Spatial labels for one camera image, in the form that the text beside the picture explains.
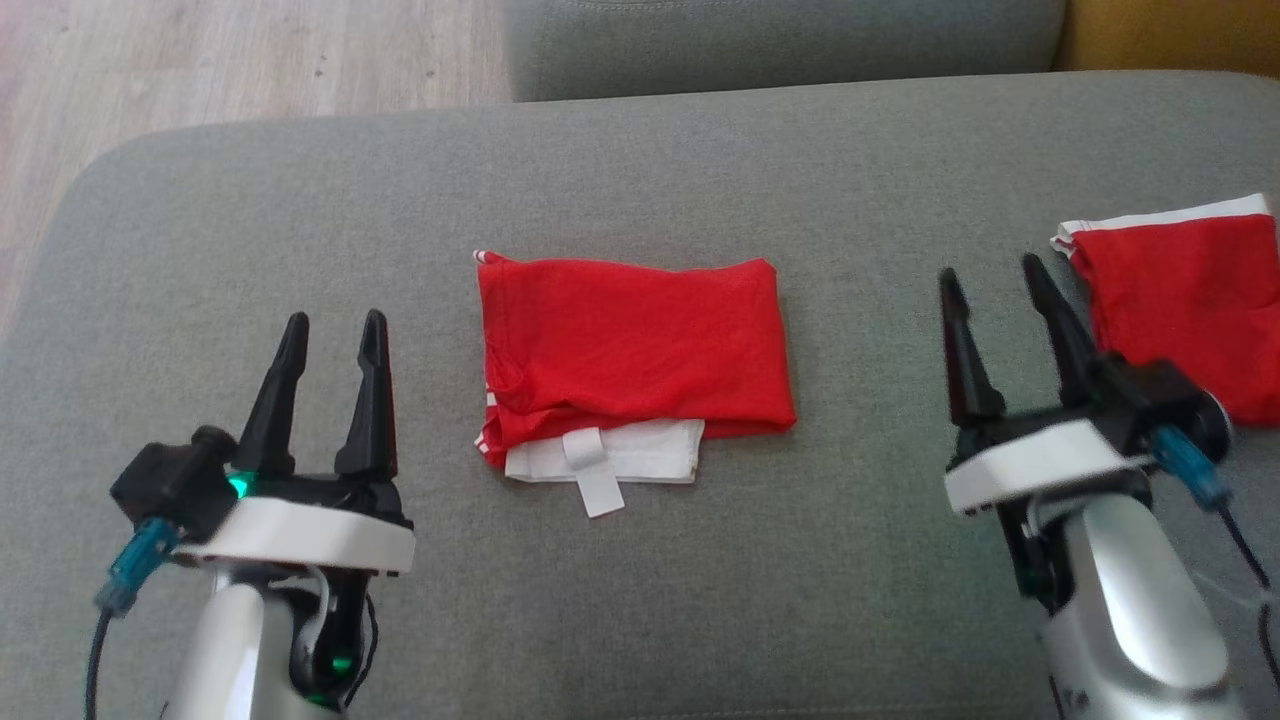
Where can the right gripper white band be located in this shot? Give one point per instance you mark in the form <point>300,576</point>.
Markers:
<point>1040,460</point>

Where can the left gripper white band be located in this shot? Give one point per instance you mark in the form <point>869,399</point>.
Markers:
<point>300,535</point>

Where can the red and white jersey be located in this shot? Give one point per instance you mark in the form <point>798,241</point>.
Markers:
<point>630,340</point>

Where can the left robot arm silver white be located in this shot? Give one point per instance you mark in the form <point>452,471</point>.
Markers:
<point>230,650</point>

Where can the right robot arm silver white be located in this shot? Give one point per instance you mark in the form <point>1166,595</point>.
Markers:
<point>1130,600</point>

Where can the large yellow sofa backrest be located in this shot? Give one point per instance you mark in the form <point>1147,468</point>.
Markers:
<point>1170,35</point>

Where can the large grey sofa seat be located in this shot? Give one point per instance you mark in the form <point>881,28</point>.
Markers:
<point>650,620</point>

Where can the grey sofa seat cushion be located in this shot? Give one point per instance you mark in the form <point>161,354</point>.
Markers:
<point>780,45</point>

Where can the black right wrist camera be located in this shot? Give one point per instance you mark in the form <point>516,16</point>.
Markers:
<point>1160,395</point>

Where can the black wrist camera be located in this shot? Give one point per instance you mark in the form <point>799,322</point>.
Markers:
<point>1160,395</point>
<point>170,480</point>

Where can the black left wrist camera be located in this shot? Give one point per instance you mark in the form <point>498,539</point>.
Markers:
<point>170,480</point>

